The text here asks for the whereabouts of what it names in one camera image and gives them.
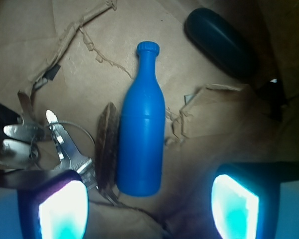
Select crumpled brown paper bag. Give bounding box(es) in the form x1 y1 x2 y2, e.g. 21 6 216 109
0 0 299 239

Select brown wood bark piece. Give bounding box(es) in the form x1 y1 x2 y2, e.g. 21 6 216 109
95 102 119 192

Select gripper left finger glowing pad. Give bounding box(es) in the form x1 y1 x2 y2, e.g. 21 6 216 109
0 169 89 239

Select dark green cucumber toy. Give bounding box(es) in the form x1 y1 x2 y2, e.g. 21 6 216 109
185 7 258 78

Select silver keys on ring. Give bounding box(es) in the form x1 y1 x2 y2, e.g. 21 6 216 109
0 110 98 189

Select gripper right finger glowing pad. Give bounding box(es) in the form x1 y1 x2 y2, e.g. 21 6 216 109
211 162 299 239

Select blue plastic bottle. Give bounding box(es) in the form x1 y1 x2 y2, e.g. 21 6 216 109
117 41 165 197

